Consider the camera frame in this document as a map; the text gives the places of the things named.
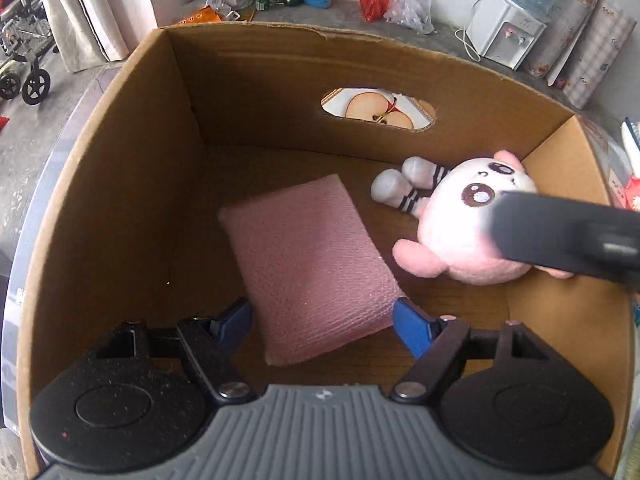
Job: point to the cardboard box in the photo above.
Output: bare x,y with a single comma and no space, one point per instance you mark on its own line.
125,185

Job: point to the orange plastic bag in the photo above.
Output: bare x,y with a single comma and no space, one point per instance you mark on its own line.
202,15

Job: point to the plaid oilcloth roll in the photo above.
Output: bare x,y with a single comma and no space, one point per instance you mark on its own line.
600,55

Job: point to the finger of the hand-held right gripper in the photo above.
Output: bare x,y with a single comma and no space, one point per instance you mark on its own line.
550,230

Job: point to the cream curtain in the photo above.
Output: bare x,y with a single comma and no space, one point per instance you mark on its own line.
100,10

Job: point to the clear plastic bag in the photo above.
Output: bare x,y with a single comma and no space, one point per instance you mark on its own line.
410,10

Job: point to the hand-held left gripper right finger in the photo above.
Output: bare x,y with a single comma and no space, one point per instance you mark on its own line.
412,327

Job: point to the floral oilcloth roll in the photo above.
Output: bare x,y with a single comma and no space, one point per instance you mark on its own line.
570,30

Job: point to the pink plush toy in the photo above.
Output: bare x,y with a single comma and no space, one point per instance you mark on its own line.
450,230

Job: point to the pink mesh sponge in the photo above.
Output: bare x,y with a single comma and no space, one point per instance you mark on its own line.
310,265

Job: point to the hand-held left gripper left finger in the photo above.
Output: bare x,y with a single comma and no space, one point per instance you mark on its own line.
232,322

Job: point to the pink wet wipes pack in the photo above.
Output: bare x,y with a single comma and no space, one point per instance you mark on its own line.
630,192

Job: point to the blue plastic container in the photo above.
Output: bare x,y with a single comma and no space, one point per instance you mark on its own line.
316,0

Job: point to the white water dispenser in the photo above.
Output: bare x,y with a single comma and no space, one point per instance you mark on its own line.
500,30

